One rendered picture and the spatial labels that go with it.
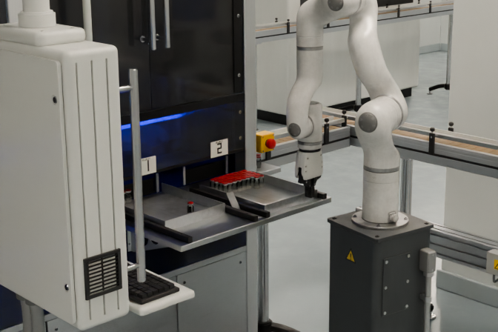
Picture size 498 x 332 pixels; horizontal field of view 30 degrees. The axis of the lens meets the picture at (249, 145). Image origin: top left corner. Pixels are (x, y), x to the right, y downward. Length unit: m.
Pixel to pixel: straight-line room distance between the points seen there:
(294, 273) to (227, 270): 1.39
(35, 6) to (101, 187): 0.51
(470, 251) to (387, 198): 0.94
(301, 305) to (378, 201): 1.60
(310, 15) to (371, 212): 0.68
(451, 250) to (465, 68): 0.95
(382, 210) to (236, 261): 0.78
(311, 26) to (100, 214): 1.03
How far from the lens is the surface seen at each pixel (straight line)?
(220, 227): 3.03
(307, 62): 3.11
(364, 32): 3.02
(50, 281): 2.59
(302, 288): 4.79
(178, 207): 3.23
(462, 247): 3.98
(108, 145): 2.44
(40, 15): 2.52
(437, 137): 3.92
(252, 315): 3.80
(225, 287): 3.64
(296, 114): 3.08
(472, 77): 4.49
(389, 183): 3.07
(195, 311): 3.57
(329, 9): 2.97
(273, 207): 3.16
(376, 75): 3.02
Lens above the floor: 1.90
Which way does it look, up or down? 15 degrees down
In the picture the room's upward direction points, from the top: 1 degrees counter-clockwise
